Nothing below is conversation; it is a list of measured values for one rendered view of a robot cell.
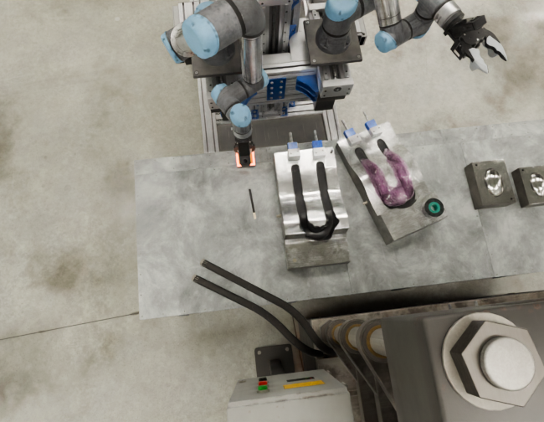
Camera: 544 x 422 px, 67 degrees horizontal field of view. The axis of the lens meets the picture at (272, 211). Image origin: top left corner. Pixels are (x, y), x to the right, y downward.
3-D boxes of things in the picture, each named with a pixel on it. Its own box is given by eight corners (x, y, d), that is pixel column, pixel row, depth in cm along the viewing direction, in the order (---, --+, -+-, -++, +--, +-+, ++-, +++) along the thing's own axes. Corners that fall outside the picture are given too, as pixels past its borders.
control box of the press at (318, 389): (247, 348, 241) (224, 389, 99) (299, 342, 242) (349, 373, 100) (251, 388, 235) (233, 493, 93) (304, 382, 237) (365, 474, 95)
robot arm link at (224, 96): (233, 84, 162) (249, 105, 159) (210, 100, 160) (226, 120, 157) (232, 73, 154) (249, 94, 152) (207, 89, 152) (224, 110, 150)
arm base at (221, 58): (197, 37, 174) (193, 20, 165) (233, 33, 175) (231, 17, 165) (200, 68, 170) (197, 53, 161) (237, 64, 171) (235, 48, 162)
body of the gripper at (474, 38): (479, 49, 134) (456, 23, 137) (490, 34, 126) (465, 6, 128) (460, 63, 134) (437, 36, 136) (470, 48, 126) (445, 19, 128)
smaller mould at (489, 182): (464, 167, 187) (471, 162, 180) (495, 164, 188) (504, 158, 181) (474, 209, 182) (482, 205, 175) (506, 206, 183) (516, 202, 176)
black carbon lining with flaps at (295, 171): (289, 166, 178) (290, 157, 169) (325, 162, 179) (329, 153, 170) (300, 244, 169) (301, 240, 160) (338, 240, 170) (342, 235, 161)
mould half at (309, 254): (273, 160, 186) (274, 148, 173) (330, 154, 187) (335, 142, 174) (287, 270, 173) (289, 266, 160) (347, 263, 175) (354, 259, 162)
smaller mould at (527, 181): (510, 172, 187) (518, 167, 181) (538, 169, 188) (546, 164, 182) (520, 208, 183) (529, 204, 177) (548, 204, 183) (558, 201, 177)
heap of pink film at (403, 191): (356, 161, 180) (360, 154, 173) (391, 146, 183) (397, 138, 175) (383, 213, 175) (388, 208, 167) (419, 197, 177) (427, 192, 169)
